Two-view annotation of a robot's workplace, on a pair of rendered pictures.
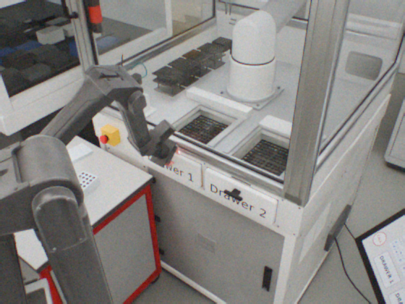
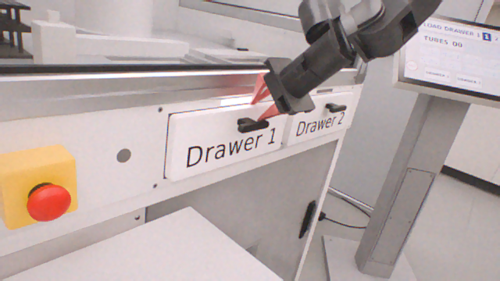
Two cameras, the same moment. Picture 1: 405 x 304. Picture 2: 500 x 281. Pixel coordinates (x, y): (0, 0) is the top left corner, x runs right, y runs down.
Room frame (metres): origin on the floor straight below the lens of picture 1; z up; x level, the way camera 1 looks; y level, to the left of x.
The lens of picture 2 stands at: (1.17, 0.67, 1.09)
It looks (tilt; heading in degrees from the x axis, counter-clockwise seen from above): 23 degrees down; 271
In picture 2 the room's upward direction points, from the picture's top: 11 degrees clockwise
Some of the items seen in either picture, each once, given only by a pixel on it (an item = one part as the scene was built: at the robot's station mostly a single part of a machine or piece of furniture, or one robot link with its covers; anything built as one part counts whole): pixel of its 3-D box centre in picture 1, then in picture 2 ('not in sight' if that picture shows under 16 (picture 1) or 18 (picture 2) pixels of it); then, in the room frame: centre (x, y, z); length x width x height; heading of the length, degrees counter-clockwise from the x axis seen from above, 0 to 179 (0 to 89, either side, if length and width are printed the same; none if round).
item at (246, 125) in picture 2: not in sight; (248, 123); (1.18, 0.13, 0.91); 0.07 x 0.04 x 0.01; 52
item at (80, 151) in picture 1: (75, 153); not in sight; (1.40, 0.56, 0.77); 0.13 x 0.09 x 0.02; 134
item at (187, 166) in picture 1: (171, 162); (235, 135); (1.20, 0.12, 0.87); 0.29 x 0.02 x 0.11; 52
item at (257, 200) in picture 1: (239, 195); (321, 115); (1.01, -0.13, 0.87); 0.29 x 0.02 x 0.11; 52
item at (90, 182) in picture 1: (81, 185); not in sight; (1.18, 0.49, 0.78); 0.12 x 0.08 x 0.04; 151
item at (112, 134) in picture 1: (110, 135); (37, 186); (1.39, 0.39, 0.88); 0.07 x 0.05 x 0.07; 52
